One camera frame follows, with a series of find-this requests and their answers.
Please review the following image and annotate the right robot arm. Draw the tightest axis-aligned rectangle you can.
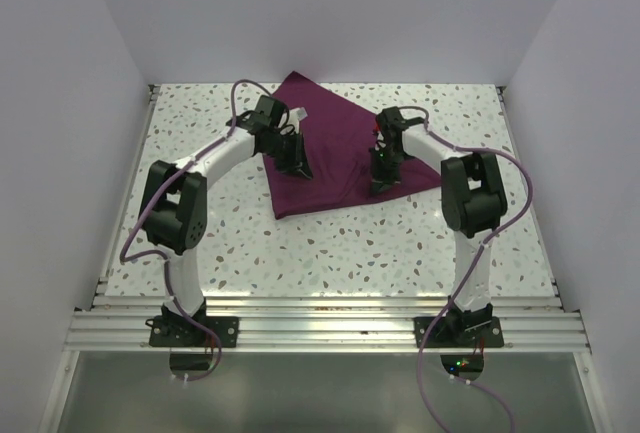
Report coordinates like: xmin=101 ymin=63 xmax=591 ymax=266
xmin=370 ymin=107 xmax=507 ymax=346

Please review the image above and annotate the purple cloth mat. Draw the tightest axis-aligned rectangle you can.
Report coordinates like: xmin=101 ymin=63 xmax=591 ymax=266
xmin=264 ymin=72 xmax=440 ymax=220

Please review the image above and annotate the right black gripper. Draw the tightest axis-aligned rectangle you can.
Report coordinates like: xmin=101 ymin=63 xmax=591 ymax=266
xmin=369 ymin=146 xmax=409 ymax=196

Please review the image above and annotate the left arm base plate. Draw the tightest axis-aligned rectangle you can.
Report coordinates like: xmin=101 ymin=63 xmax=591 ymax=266
xmin=145 ymin=316 xmax=240 ymax=348

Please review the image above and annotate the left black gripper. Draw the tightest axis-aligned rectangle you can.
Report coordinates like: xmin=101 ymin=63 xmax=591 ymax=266
xmin=261 ymin=129 xmax=313 ymax=180

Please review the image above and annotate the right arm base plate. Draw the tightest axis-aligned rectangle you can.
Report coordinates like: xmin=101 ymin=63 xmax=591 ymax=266
xmin=425 ymin=317 xmax=505 ymax=349

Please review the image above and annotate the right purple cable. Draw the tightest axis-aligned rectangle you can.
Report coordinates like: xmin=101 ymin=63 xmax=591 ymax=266
xmin=399 ymin=106 xmax=536 ymax=433

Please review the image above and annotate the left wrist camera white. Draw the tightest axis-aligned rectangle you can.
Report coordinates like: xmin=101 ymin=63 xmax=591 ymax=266
xmin=291 ymin=107 xmax=307 ymax=122

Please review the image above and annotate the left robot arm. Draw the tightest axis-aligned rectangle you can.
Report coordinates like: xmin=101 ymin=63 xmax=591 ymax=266
xmin=139 ymin=95 xmax=313 ymax=346

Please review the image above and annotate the aluminium rail frame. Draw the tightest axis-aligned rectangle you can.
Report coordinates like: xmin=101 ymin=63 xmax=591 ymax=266
xmin=63 ymin=296 xmax=590 ymax=353

